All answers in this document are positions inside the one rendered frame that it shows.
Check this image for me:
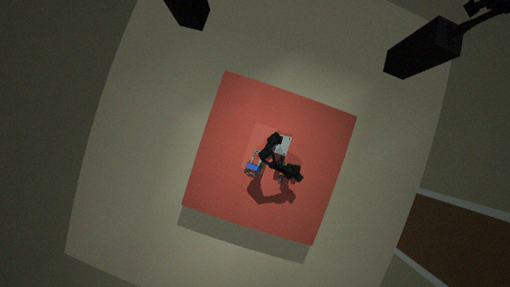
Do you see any red rectangular block with two slots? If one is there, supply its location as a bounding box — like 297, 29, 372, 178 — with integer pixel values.
249, 153, 259, 175

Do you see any blue rectangular block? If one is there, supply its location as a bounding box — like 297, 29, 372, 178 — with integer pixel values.
246, 162, 261, 172

